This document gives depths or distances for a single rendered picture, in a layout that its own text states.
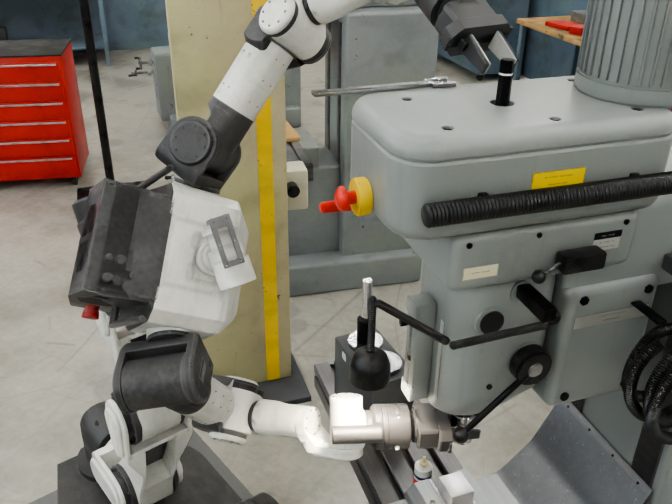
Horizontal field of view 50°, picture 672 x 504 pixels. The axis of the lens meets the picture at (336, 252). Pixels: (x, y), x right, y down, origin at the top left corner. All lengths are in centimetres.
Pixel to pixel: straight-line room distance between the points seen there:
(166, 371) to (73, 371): 253
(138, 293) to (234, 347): 209
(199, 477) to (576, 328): 138
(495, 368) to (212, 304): 51
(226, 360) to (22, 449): 93
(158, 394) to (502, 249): 63
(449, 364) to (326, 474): 187
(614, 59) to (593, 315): 42
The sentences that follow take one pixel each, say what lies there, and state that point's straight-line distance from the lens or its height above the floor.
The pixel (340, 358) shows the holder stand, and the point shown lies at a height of 108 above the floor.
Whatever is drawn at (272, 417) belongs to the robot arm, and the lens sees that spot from 151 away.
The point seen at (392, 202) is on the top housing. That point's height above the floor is 179.
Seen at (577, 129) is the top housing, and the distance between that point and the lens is 110.
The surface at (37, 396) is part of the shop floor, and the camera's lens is 370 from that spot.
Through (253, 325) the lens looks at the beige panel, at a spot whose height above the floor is 36.
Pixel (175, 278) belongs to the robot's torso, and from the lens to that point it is 130.
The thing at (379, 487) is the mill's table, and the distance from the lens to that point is 176.
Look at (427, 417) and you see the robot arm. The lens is 146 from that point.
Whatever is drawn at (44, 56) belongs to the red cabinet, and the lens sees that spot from 557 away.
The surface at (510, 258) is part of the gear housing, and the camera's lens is 114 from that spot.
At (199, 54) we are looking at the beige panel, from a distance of 277.
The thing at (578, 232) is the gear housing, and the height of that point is 171.
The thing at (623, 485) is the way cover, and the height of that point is 106.
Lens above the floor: 222
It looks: 29 degrees down
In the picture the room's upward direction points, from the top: 1 degrees clockwise
